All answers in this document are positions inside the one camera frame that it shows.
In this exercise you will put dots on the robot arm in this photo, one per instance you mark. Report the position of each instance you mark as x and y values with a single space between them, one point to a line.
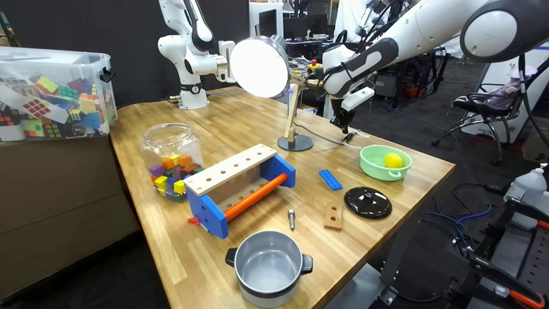
429 25

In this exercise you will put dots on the brown cardboard box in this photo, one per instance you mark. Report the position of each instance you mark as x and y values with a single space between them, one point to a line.
55 206

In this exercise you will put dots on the small red toy piece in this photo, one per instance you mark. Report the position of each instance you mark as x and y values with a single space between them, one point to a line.
194 220

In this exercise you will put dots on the wooden and blue toy workbench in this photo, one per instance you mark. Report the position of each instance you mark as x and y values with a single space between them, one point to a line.
227 169

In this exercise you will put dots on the orange toy rod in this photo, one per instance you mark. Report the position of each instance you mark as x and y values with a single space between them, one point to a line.
255 197

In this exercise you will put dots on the monitor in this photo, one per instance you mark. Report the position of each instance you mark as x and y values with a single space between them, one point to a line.
266 19

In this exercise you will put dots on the clear glass jar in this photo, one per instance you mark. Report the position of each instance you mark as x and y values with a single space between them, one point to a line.
171 139

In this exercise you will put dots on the green bowl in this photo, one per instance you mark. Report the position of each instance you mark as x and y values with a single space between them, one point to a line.
373 167

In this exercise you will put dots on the wooden piece with two holes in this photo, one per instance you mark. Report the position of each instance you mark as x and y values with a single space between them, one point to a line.
333 221

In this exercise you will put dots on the black pot lid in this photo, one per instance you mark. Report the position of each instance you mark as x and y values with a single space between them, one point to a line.
368 204

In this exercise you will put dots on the white plastic bottle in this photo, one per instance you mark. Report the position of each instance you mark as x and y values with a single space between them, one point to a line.
529 182

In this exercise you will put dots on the yellow ball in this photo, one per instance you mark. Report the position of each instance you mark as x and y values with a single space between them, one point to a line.
393 161

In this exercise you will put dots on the blue toy brick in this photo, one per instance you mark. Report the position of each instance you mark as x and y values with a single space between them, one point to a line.
330 179

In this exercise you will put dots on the office chair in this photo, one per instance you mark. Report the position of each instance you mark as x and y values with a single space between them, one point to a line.
489 107

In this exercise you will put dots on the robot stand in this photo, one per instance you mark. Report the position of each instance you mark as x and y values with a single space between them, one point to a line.
510 257

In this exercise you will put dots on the yellow box with red button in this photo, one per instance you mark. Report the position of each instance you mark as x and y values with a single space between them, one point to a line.
315 66

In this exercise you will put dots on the clear plastic storage bin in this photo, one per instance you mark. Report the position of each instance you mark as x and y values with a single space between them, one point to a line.
55 64

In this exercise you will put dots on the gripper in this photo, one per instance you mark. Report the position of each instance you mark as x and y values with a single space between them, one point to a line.
342 107

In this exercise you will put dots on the heap of coloured cubes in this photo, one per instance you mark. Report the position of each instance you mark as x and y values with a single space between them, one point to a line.
176 176

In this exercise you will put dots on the white robot arm on table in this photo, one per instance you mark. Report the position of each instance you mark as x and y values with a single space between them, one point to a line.
188 56

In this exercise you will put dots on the heap of puzzle cubes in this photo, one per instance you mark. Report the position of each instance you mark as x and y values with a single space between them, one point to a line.
51 107

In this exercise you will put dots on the grey toy bolt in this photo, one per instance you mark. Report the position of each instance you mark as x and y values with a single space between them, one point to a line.
292 219

